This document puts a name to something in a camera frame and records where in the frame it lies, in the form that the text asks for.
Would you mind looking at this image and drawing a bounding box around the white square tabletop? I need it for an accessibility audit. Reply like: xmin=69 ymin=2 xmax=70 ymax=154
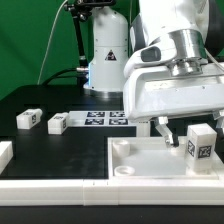
xmin=108 ymin=136 xmax=224 ymax=180

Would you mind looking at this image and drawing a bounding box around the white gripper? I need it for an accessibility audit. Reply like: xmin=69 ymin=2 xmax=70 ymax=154
xmin=123 ymin=64 xmax=224 ymax=147

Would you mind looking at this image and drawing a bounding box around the white U-shaped fence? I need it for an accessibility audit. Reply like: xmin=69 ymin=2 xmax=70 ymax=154
xmin=0 ymin=139 xmax=224 ymax=207

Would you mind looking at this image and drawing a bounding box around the black cable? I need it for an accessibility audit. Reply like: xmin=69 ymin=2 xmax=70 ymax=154
xmin=42 ymin=67 xmax=88 ymax=86

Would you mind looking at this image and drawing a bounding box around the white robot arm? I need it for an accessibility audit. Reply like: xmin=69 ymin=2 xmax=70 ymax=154
xmin=84 ymin=0 xmax=224 ymax=145

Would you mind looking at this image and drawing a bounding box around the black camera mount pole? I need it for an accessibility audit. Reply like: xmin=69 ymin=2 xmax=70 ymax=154
xmin=64 ymin=0 xmax=116 ymax=86

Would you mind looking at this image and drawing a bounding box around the white cable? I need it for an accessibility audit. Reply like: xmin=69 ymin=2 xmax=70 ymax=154
xmin=37 ymin=0 xmax=69 ymax=86

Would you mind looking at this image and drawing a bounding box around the white marker tag plate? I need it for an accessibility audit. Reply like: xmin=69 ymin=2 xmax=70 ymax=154
xmin=69 ymin=111 xmax=135 ymax=127

